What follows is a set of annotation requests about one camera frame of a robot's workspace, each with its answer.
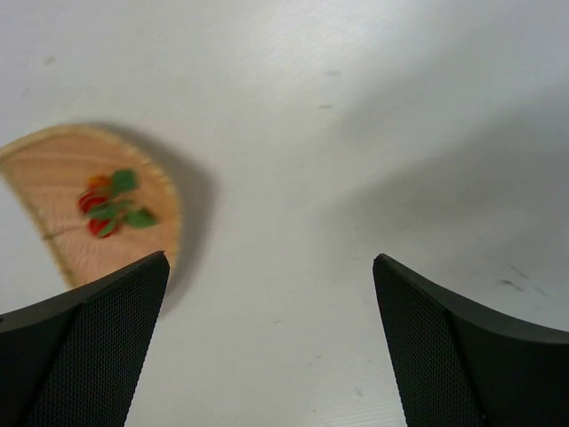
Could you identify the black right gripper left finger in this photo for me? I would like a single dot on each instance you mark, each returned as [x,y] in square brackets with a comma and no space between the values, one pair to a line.
[75,359]

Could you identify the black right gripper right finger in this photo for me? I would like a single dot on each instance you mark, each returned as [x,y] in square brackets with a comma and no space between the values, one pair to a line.
[459,363]

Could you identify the fake cherry cluster with leaves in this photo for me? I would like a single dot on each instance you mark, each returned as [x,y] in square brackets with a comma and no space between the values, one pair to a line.
[106,212]

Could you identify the woven triangular fruit basket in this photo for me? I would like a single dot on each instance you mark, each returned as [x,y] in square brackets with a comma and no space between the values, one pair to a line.
[48,170]

